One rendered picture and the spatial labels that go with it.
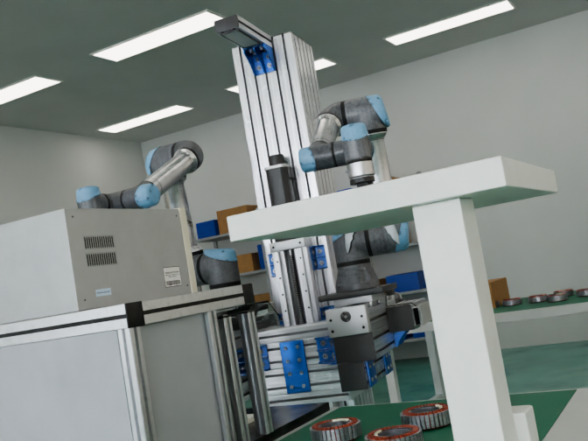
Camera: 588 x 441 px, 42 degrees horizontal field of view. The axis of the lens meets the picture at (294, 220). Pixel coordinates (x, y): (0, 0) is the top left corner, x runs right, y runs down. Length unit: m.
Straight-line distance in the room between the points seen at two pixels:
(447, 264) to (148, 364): 0.72
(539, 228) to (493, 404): 7.44
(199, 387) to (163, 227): 0.39
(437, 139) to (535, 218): 1.37
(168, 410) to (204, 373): 0.14
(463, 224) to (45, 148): 8.58
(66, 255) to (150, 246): 0.24
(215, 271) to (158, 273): 1.05
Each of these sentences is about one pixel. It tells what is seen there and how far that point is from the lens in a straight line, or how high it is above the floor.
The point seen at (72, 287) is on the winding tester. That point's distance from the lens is 1.53.
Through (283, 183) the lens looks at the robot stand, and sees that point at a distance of 2.76.
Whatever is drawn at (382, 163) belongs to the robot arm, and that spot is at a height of 1.44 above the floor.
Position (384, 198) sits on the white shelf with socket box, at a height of 1.19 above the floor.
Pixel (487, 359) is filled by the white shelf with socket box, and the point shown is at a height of 0.98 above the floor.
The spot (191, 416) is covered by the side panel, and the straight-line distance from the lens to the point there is 1.56.
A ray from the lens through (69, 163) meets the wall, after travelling 9.56.
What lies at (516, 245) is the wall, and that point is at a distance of 8.39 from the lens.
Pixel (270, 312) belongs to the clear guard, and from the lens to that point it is 2.01.
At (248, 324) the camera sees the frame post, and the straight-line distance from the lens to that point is 1.77.
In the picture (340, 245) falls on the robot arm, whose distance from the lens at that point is 2.58.
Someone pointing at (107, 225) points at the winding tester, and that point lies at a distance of 1.62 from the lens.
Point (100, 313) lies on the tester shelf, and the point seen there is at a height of 1.10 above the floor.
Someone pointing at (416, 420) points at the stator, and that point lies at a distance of 1.66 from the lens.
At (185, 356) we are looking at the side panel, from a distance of 1.55.
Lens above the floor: 1.11
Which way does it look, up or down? 4 degrees up
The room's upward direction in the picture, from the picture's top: 10 degrees counter-clockwise
